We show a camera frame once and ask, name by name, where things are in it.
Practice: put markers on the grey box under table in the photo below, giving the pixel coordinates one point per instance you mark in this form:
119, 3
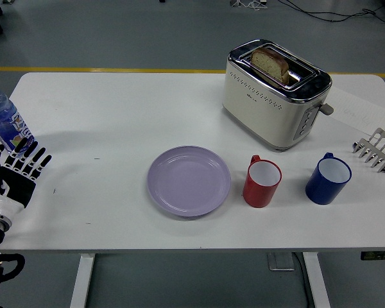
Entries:
279, 261

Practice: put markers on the red enamel mug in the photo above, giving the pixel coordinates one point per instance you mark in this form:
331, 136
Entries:
256, 192

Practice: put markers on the black table control panel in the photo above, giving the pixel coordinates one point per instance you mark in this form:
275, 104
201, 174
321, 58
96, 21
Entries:
378, 255

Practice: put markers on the lilac round plate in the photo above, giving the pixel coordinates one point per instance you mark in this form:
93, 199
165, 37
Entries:
189, 181

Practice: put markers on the silver metal toast rack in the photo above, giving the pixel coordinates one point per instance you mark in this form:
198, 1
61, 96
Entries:
380, 144

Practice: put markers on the brown bread slice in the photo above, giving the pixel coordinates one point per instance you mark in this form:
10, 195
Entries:
271, 64

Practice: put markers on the white floor stand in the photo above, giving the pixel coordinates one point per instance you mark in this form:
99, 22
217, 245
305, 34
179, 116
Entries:
248, 4

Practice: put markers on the cream chrome toaster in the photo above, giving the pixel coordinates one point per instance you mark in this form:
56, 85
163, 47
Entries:
260, 112

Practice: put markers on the blue enamel mug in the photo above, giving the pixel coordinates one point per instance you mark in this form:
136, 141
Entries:
321, 191

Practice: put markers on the clear blue-label drink bottle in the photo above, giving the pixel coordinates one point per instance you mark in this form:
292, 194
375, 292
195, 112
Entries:
4, 118

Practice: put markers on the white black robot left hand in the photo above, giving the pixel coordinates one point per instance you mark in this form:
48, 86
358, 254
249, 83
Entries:
13, 186

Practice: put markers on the white paper sheet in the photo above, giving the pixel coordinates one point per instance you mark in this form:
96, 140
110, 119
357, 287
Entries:
359, 109

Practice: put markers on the white table leg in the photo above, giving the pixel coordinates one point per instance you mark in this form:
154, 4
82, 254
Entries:
316, 282
81, 282

